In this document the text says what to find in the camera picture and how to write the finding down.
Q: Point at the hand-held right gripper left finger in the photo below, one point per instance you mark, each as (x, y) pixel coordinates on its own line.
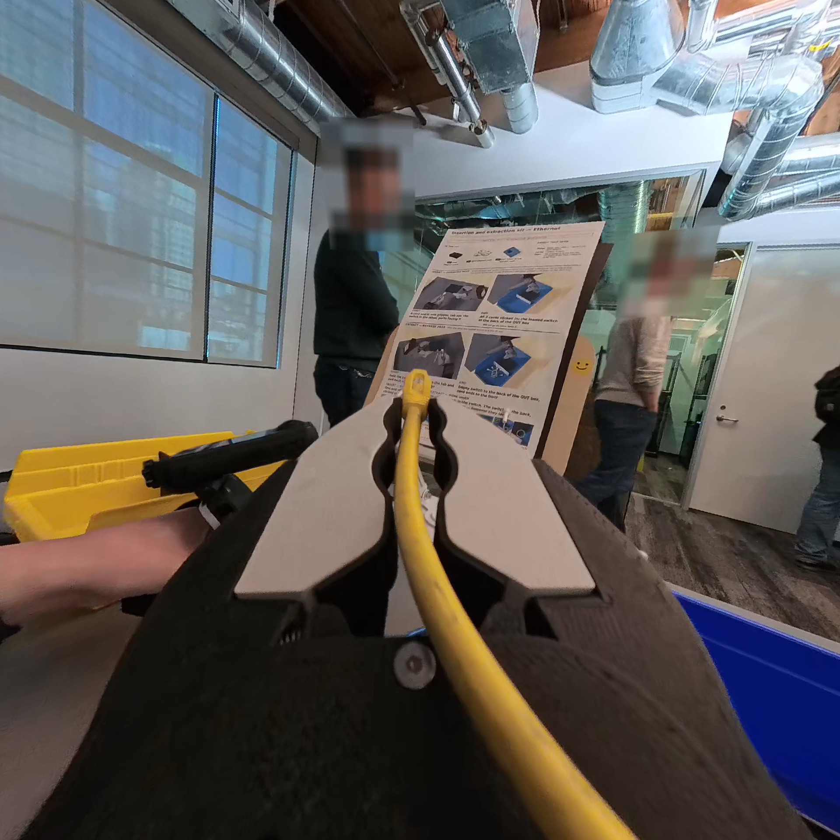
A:
(321, 512)

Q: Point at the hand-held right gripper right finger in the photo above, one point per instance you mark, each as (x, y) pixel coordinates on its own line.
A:
(518, 518)

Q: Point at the yellow plastic bin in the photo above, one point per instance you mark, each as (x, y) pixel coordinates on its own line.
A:
(65, 479)

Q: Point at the person's left forearm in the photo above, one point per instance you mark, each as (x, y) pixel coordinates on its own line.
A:
(79, 564)

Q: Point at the wooden poster board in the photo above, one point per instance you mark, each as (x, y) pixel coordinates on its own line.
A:
(577, 394)

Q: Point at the instruction poster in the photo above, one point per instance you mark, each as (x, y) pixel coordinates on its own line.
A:
(499, 315)

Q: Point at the large grid window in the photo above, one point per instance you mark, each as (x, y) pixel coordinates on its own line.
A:
(131, 197)

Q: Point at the white door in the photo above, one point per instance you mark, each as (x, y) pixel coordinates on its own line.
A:
(768, 394)

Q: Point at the blue plastic bin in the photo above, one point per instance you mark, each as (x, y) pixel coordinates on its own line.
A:
(774, 682)

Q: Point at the silver spiral duct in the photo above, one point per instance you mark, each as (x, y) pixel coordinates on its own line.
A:
(262, 52)

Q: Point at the rectangular silver duct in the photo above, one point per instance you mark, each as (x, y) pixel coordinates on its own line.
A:
(492, 46)

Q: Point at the large silver elbow duct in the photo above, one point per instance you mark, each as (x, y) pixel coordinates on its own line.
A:
(709, 59)

